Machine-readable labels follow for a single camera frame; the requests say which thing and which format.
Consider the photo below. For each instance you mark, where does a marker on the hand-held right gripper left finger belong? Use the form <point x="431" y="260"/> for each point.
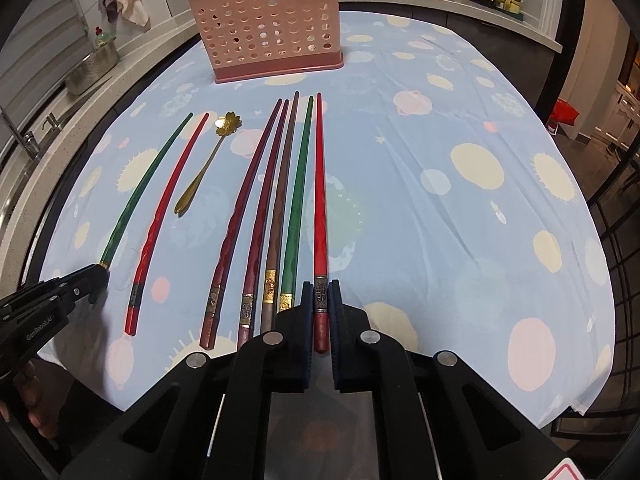
<point x="306" y="340"/>

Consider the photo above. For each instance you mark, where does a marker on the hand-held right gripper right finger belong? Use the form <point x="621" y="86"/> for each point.
<point x="340" y="340"/>

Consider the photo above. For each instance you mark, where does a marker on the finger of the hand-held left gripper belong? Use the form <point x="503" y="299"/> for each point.
<point x="90" y="294"/>
<point x="80" y="275"/>

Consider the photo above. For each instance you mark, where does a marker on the green chopstick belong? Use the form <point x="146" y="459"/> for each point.
<point x="114" y="237"/>
<point x="289" y="270"/>

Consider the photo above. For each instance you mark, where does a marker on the dark red chopstick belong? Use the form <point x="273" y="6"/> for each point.
<point x="210" y="325"/>
<point x="246" y="310"/>

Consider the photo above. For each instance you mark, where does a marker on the gold flower spoon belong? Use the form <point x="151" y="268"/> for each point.
<point x="227" y="123"/>

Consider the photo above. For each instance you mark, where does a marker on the pink perforated utensil holder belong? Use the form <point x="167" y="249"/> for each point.
<point x="260" y="35"/>

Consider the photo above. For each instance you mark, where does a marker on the person's left hand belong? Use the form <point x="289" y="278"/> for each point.
<point x="42" y="417"/>

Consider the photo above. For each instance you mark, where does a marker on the metal faucet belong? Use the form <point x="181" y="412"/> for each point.
<point x="31" y="142"/>

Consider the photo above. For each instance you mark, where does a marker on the blue printed tablecloth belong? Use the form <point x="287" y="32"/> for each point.
<point x="400" y="185"/>

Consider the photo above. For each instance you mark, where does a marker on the metal colander basket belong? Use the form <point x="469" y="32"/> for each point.
<point x="92" y="70"/>

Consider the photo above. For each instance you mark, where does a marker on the green dish soap bottle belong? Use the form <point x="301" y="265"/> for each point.
<point x="105" y="38"/>

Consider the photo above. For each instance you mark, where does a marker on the black metal chair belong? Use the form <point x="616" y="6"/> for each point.
<point x="620" y="260"/>

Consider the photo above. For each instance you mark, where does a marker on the red bag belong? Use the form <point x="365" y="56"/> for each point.
<point x="564" y="115"/>

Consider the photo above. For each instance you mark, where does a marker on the white cabinet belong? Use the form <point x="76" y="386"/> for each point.
<point x="617" y="120"/>

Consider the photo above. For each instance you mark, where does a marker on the small green yellow jars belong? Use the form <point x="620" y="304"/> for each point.
<point x="509" y="2"/>

